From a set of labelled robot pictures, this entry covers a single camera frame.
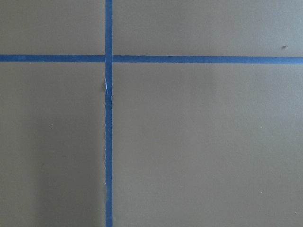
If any brown paper table cover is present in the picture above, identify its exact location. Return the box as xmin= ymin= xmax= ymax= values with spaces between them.
xmin=0 ymin=0 xmax=303 ymax=227

